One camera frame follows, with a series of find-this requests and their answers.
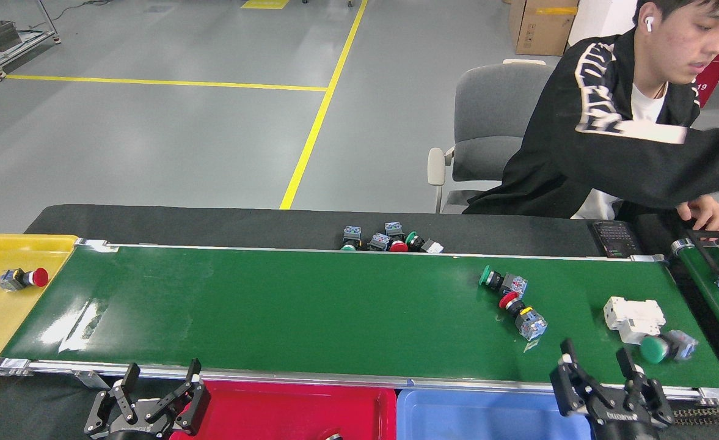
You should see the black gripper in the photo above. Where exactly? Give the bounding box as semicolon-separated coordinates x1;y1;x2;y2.
549;339;676;440
84;359;211;440

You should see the white circuit breaker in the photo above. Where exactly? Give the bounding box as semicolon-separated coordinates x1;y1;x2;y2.
604;296;666;344

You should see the long green conveyor belt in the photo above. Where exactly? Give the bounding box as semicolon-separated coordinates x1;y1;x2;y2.
0;238;719;407

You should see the person's left hand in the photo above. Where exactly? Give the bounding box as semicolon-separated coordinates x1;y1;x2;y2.
677;197;719;232

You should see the red plastic bin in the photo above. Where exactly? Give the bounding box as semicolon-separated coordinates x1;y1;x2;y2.
170;380;398;440

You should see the blue plastic bin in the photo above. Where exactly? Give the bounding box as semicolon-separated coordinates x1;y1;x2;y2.
396;389;592;440

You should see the black keypad controller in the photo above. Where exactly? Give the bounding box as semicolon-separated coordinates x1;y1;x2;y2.
591;220;643;259

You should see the black guide bar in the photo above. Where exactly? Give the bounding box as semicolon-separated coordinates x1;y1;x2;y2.
686;231;717;276

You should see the person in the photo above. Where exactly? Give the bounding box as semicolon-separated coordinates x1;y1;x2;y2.
462;0;719;232

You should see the grey office chair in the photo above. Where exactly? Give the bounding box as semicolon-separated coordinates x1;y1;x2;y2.
428;59;555;215

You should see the brown cardboard box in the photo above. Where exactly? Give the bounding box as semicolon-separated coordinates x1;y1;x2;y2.
508;0;580;57

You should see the metal rack on wheels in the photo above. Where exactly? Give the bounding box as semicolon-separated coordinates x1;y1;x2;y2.
0;0;62;83

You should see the black conveyor drive chain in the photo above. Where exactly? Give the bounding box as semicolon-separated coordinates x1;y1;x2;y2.
671;403;719;427

